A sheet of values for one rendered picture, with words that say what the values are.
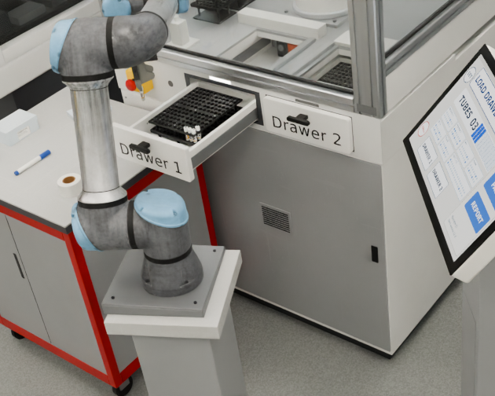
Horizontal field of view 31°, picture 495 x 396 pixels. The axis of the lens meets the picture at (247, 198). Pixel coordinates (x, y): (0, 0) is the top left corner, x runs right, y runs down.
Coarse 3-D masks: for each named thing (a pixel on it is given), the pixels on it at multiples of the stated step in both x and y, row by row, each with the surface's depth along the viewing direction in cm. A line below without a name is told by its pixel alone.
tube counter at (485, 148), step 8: (472, 120) 197; (480, 120) 195; (472, 128) 196; (480, 128) 193; (472, 136) 195; (480, 136) 192; (488, 136) 189; (480, 144) 191; (488, 144) 188; (480, 152) 189; (488, 152) 187; (488, 160) 185; (488, 168) 184
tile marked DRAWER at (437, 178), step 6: (438, 162) 202; (432, 168) 203; (438, 168) 201; (432, 174) 202; (438, 174) 200; (444, 174) 198; (432, 180) 201; (438, 180) 199; (444, 180) 197; (432, 186) 200; (438, 186) 198; (444, 186) 196; (438, 192) 197
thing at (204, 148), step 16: (176, 96) 270; (240, 96) 267; (240, 112) 257; (256, 112) 263; (144, 128) 262; (224, 128) 253; (240, 128) 259; (208, 144) 249; (224, 144) 254; (192, 160) 245
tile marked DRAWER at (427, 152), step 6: (426, 144) 211; (432, 144) 208; (420, 150) 212; (426, 150) 209; (432, 150) 207; (420, 156) 210; (426, 156) 208; (432, 156) 206; (426, 162) 207; (432, 162) 205; (426, 168) 206
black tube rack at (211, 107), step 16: (192, 96) 267; (208, 96) 266; (224, 96) 266; (160, 112) 262; (176, 112) 260; (192, 112) 259; (208, 112) 258; (224, 112) 257; (160, 128) 260; (192, 128) 252; (208, 128) 257; (192, 144) 251
